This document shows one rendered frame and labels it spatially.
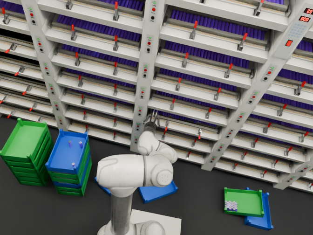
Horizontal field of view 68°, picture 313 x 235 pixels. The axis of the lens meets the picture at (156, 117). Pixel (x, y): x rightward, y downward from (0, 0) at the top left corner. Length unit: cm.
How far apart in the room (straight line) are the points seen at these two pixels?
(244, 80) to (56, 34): 119
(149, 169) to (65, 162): 91
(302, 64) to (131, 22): 96
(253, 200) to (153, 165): 142
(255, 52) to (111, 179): 100
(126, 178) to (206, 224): 126
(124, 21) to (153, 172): 85
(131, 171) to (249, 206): 145
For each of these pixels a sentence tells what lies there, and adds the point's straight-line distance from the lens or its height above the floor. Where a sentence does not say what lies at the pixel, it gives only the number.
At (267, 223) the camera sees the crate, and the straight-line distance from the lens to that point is 233.
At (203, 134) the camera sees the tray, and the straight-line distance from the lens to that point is 188.
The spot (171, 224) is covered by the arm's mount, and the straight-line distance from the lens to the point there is 176.
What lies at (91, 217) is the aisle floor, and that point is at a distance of 200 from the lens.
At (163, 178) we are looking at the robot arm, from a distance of 94.
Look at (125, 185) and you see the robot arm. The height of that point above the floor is 102.
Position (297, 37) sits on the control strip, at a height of 141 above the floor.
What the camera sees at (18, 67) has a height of 70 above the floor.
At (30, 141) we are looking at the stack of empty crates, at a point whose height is 40.
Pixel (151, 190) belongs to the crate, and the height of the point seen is 0.
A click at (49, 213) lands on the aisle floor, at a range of 207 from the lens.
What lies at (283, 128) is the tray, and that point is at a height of 72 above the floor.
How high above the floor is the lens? 191
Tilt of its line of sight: 49 degrees down
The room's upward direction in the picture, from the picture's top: 13 degrees clockwise
